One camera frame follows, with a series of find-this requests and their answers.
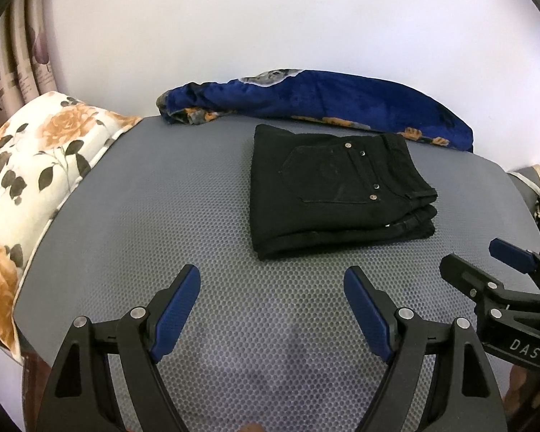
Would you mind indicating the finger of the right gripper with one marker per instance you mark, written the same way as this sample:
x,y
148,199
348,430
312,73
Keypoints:
x,y
480,287
524,261

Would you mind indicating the person's right hand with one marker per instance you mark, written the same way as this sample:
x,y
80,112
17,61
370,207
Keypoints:
x,y
523,390

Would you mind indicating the white floral pillow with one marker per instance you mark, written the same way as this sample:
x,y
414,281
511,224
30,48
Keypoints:
x,y
46,149

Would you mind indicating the blue floral blanket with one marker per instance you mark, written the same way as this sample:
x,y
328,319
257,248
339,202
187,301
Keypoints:
x,y
339,99

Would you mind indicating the black pants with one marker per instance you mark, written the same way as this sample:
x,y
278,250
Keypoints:
x,y
319,193

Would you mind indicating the beige patterned curtain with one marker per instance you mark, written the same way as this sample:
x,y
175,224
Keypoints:
x,y
25,66

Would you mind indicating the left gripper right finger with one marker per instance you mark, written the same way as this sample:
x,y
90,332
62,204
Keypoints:
x,y
374,311

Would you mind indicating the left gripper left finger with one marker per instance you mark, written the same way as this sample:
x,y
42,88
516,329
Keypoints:
x,y
169,310

